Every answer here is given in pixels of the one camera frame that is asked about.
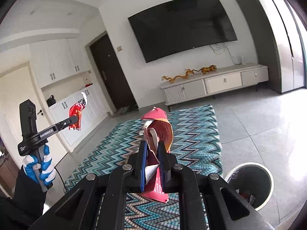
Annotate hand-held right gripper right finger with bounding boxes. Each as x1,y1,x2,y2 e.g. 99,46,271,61
157,141,283,230

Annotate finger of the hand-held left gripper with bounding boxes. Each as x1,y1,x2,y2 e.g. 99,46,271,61
55,116,78,132

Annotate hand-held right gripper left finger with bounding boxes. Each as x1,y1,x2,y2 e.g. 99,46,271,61
27,140,148,230

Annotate red printed snack packet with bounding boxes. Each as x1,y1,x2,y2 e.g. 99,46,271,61
69,91,87,131

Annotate red snack wrapper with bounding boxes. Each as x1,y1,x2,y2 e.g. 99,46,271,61
140,107,173,205

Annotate round trash bin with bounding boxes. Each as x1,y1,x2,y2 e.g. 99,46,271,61
224,162,274,212

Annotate person's left forearm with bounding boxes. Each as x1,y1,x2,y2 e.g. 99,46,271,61
0,168,50,230

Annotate person's left hand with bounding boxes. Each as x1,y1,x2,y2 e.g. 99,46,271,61
21,145,57,188

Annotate white shoe cabinet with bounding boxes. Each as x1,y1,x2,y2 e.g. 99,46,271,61
48,85,109,147

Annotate zigzag patterned rug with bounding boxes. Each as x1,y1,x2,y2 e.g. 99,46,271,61
64,104,223,230

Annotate beige interior door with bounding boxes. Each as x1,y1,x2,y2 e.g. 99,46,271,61
0,62,51,170

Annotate shoes by door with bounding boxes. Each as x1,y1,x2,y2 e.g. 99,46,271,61
120,105,139,114

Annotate dark brown entrance door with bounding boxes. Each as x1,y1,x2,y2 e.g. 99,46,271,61
89,34,139,113

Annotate golden dragon figurine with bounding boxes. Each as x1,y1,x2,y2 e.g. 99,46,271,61
162,68,201,83

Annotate white television cabinet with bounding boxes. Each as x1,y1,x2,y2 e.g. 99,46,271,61
160,63,269,112

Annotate golden tiger figurine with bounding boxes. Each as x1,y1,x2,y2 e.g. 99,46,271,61
200,65,218,74

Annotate grey refrigerator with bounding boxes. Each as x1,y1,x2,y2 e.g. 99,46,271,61
234,0,307,94

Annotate black cable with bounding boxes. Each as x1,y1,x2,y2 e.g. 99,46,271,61
55,167,66,193

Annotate white wall cabinets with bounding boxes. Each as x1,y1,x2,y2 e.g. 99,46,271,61
30,38,90,89

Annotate television cables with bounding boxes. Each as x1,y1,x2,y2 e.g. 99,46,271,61
209,43,238,64

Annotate black wall television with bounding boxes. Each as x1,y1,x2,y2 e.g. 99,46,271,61
128,0,238,64

